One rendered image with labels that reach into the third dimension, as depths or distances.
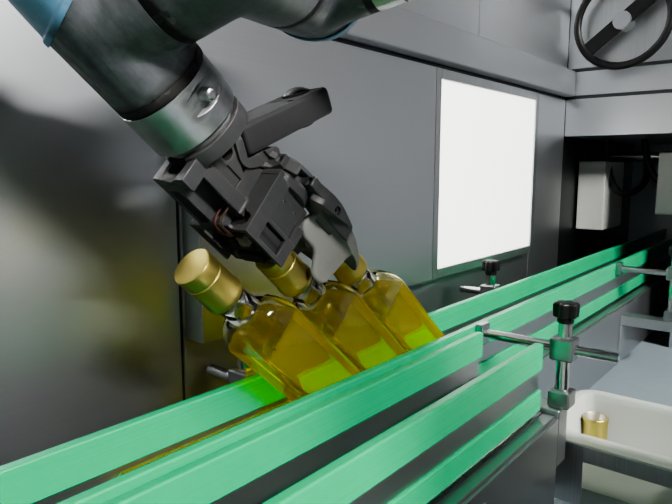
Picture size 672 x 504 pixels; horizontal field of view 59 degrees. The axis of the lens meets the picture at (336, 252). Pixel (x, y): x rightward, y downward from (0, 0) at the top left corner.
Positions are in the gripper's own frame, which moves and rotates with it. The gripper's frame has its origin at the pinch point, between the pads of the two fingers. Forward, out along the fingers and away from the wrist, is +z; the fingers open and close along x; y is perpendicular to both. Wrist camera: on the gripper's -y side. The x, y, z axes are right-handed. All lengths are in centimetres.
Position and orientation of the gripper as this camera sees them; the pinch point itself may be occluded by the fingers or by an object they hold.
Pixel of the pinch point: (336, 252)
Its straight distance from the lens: 60.0
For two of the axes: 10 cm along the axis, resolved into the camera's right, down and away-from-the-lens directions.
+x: 7.7, 0.9, -6.3
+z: 4.8, 5.7, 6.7
